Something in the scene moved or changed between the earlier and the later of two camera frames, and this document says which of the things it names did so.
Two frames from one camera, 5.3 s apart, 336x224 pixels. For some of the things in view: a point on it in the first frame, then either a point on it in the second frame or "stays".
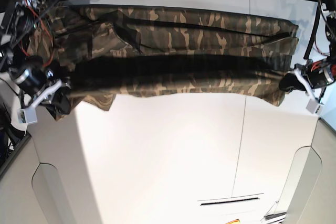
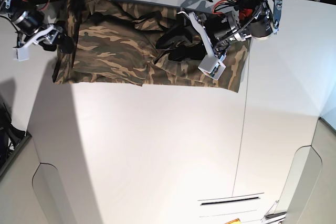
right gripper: x=317 y=75 to x=216 y=31
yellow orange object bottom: x=233 y=221 stays
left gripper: x=40 y=85 to x=49 y=35
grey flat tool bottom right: x=272 y=215 stays
